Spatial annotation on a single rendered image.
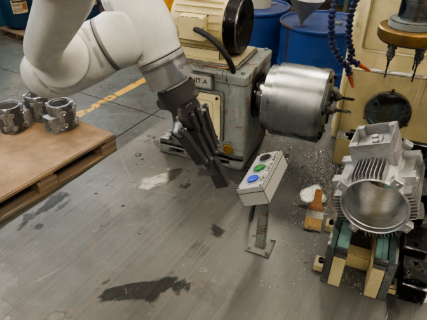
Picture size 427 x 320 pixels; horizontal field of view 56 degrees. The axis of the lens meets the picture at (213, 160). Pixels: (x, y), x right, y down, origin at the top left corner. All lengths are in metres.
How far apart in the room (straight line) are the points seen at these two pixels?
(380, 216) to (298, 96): 0.44
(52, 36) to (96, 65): 0.22
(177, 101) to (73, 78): 0.19
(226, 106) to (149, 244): 0.51
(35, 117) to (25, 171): 0.64
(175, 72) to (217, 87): 0.60
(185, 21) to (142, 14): 0.61
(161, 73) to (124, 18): 0.11
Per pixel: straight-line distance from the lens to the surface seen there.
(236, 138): 1.39
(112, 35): 0.74
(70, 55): 0.71
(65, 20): 0.49
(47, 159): 2.90
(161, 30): 0.74
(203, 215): 1.27
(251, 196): 0.96
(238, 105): 1.33
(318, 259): 1.14
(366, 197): 1.19
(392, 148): 1.04
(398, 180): 0.99
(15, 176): 2.81
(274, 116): 1.32
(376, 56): 1.56
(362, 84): 1.47
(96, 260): 1.18
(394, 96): 1.47
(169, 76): 0.74
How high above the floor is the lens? 1.65
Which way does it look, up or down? 34 degrees down
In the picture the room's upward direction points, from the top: straight up
